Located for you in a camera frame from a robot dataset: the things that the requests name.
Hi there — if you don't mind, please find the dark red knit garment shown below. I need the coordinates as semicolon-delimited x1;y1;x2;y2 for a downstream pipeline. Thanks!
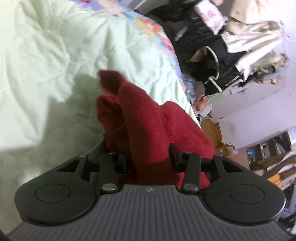
97;70;215;188

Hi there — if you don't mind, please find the black leather clothing pile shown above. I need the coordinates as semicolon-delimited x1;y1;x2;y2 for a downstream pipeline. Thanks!
147;1;246;95

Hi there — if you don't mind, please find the pale green quilted blanket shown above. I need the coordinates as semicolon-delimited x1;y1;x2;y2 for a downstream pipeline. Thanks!
1;1;194;233

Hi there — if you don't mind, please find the floral patterned bed sheet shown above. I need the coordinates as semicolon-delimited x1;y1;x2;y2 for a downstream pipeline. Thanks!
75;1;186;90

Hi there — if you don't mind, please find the white pink floral pouch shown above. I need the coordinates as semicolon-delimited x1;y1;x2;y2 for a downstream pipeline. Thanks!
194;0;225;35

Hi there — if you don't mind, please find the cream hanging coat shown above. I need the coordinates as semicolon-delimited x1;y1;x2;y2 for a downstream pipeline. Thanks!
221;1;284;78

